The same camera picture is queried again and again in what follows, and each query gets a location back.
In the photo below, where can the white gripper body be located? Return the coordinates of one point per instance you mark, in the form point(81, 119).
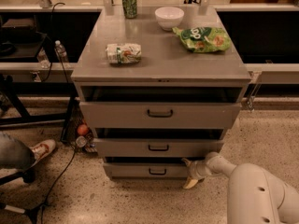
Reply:
point(196, 169)

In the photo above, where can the grey bottom drawer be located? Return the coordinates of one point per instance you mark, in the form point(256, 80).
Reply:
point(145, 170)

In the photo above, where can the grey drawer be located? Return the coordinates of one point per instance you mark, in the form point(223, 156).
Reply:
point(159, 115)
point(173, 148)
point(145, 170)

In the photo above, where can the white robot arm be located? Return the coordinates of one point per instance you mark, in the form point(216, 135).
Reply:
point(254, 195)

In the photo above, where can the grey middle drawer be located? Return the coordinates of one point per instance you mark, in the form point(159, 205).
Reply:
point(173, 148)

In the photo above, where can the grey drawer cabinet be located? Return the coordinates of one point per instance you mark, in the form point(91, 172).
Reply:
point(166, 73)

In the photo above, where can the grey top drawer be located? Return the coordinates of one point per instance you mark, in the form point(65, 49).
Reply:
point(159, 115)

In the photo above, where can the orange fruit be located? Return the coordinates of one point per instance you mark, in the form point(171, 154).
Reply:
point(82, 129)

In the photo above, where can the green chip bag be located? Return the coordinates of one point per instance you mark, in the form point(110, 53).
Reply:
point(203, 39)

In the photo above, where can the white lying soda can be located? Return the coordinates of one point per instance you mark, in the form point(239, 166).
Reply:
point(123, 53)

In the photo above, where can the white bowl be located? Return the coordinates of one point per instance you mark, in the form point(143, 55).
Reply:
point(169, 17)

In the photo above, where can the white red sneaker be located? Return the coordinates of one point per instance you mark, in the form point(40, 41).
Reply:
point(43, 149)

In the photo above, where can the clear water bottle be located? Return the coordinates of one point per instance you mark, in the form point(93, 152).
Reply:
point(61, 52)

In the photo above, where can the grey jeans leg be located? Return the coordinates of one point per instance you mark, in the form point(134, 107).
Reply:
point(14, 154)

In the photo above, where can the green standing soda can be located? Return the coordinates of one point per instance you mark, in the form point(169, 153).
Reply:
point(129, 8)

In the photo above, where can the black side table frame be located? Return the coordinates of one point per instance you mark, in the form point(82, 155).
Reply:
point(23, 79)

